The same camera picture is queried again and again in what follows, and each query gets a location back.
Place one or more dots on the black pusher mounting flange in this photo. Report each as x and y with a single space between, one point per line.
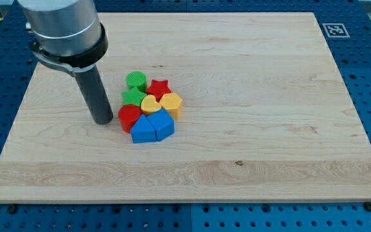
75 64

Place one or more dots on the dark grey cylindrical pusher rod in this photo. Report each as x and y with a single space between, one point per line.
93 91

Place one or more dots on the green cylinder block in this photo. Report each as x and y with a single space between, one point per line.
136 79

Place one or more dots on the green star block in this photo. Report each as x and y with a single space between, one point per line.
133 96

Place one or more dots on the red cylinder block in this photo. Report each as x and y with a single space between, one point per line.
128 115

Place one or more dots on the yellow heart block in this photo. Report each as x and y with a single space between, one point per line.
150 105

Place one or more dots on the red star block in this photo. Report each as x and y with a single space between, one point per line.
158 89

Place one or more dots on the blue triangle block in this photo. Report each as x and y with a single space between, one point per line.
143 131

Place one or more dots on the yellow hexagon block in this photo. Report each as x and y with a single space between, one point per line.
173 104

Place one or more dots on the blue pentagon block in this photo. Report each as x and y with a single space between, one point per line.
163 124

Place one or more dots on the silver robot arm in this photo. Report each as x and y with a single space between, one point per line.
70 38

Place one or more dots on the wooden board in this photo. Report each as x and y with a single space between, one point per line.
266 118

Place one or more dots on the fiducial marker tag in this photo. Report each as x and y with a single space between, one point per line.
335 30

